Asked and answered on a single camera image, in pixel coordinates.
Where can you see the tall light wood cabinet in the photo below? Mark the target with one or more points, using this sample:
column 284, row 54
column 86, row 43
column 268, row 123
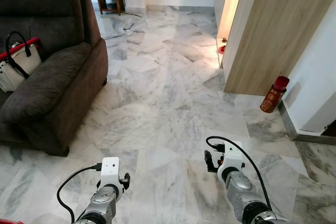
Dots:
column 273, row 35

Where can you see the dark brown fabric sofa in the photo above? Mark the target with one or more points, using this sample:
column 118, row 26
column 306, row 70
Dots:
column 47, row 77

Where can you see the small red bowl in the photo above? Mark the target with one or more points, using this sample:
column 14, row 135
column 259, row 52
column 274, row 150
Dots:
column 222, row 49

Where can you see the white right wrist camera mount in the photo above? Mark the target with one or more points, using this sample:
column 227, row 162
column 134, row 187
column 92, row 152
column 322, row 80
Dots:
column 233, row 153

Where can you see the red cylindrical tin canister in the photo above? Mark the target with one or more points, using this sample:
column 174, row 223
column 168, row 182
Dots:
column 274, row 95

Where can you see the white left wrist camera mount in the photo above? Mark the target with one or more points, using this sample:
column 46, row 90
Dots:
column 110, row 169

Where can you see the red plastic item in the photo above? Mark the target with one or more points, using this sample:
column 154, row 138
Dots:
column 10, row 222

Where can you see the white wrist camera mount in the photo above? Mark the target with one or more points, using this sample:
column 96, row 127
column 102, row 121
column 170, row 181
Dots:
column 233, row 153
column 110, row 169

